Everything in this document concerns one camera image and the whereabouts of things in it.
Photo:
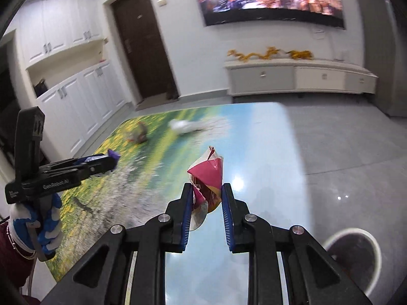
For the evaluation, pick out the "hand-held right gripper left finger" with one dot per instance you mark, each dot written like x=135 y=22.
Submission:
x=187 y=216

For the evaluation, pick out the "grey crumpled wrapper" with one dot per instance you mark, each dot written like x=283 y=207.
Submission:
x=138 y=132

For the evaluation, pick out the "dark brown door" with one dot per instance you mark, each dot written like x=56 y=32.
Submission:
x=143 y=47

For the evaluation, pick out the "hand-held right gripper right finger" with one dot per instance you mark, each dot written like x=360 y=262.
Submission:
x=228 y=216

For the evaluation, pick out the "short golden ornament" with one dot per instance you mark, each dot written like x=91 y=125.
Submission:
x=300 y=55

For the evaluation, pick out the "white base cabinets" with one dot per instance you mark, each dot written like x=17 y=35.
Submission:
x=82 y=101

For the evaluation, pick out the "grey refrigerator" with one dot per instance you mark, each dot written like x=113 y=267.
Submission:
x=381 y=44

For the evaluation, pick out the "white television console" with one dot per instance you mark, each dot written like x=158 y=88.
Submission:
x=286 y=79

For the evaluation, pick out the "person's left hand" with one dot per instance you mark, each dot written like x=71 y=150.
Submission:
x=47 y=225

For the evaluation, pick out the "white round trash bin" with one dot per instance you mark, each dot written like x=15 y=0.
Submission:
x=353 y=260

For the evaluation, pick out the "wall light switch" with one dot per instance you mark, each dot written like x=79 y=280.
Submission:
x=162 y=2

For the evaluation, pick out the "person's left forearm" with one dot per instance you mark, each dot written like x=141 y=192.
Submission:
x=9 y=267

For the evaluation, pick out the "white wall outlet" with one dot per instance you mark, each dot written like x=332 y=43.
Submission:
x=318 y=33

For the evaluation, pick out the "long golden dragon ornament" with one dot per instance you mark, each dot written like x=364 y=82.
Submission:
x=254 y=55

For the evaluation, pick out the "black bag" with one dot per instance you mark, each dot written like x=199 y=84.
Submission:
x=40 y=89

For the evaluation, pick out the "red foil snack wrapper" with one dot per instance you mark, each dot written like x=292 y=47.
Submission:
x=206 y=171

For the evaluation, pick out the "white wall cabinets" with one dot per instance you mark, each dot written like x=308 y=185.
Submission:
x=60 y=28

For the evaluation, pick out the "white plastic bag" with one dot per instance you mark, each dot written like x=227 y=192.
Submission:
x=184 y=125

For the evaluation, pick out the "brown doormat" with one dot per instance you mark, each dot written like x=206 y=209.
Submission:
x=151 y=104

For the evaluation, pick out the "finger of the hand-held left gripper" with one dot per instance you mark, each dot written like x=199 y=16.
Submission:
x=95 y=158
x=101 y=169

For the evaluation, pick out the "landscape printed table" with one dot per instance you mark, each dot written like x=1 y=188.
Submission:
x=260 y=139

